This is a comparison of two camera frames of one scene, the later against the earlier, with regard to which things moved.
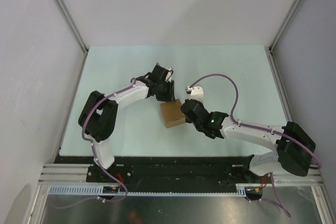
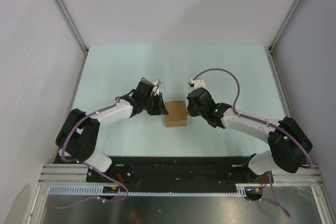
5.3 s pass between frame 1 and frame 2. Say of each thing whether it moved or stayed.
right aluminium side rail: stayed
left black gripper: moved
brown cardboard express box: stayed
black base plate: stayed
